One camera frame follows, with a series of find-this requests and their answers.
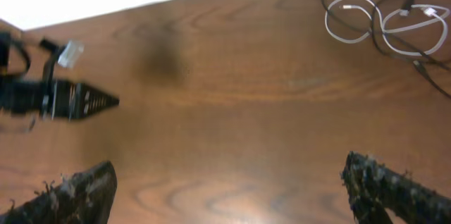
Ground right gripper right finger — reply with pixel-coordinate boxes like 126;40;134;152
340;151;450;223

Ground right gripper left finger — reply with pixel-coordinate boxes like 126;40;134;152
1;161;118;224

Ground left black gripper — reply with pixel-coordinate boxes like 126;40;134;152
1;80;120;120

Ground white usb cable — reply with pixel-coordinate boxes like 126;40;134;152
324;0;451;57

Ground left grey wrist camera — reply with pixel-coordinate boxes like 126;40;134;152
57;40;85;68

